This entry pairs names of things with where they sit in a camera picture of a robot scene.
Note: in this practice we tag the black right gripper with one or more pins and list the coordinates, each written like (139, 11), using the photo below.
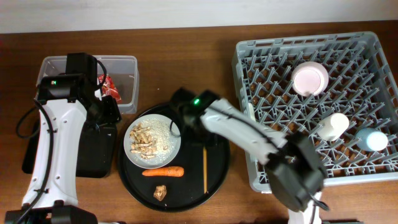
(193, 139)

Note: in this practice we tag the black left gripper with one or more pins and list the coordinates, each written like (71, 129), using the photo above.
(113, 113)

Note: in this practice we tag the red snack wrapper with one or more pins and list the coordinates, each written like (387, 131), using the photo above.
(109, 88)

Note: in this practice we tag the wooden chopstick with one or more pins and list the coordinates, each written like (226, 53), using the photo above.
(205, 177)

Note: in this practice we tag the grey plate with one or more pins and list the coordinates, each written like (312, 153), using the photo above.
(175, 132)

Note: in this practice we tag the orange carrot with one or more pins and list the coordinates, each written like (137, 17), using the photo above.
(172, 171)

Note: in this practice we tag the brown food scrap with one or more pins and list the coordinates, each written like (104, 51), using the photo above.
(160, 192)

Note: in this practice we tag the pink saucer bowl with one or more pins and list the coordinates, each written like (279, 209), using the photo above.
(310, 78)

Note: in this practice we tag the cream cup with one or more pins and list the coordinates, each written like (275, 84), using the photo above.
(333, 126)

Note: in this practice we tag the blue cup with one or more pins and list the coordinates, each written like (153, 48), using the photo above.
(371, 139)

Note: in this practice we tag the white plastic fork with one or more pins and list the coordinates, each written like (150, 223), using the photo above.
(251, 112)

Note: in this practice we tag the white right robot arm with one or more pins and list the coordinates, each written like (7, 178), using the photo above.
(295, 172)

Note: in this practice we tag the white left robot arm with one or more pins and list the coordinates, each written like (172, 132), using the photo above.
(65, 103)

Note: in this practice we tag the grey dishwasher rack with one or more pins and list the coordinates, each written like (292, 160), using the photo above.
(361, 86)

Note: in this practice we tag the pile of white rice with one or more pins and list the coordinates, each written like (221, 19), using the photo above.
(172, 141)

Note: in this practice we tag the clear plastic bin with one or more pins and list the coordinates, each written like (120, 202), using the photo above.
(122, 69)

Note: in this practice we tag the black round tray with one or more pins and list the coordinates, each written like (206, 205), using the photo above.
(186, 192)

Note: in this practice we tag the black rectangular bin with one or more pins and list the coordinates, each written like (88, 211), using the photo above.
(96, 149)

